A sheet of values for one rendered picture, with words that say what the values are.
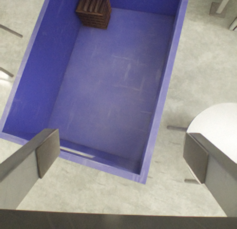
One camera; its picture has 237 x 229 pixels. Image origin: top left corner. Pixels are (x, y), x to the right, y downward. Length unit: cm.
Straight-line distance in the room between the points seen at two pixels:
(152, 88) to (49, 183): 68
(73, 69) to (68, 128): 23
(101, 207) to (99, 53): 69
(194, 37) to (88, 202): 98
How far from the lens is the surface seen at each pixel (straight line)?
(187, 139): 16
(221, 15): 111
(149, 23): 75
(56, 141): 17
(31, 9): 131
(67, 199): 94
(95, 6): 70
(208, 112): 62
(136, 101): 61
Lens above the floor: 82
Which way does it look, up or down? 78 degrees down
